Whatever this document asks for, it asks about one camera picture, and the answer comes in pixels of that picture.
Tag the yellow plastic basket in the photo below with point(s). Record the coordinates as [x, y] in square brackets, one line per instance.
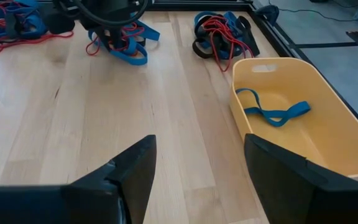
[337, 130]

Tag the black frame clamp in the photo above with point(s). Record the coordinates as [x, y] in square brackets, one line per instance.
[269, 14]

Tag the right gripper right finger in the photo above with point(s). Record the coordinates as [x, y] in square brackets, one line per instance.
[306, 199]

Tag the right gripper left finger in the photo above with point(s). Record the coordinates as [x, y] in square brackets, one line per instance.
[89, 202]

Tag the black aluminium table frame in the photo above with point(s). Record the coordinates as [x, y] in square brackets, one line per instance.
[197, 4]

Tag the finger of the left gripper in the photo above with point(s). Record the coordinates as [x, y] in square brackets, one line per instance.
[106, 35]
[118, 37]

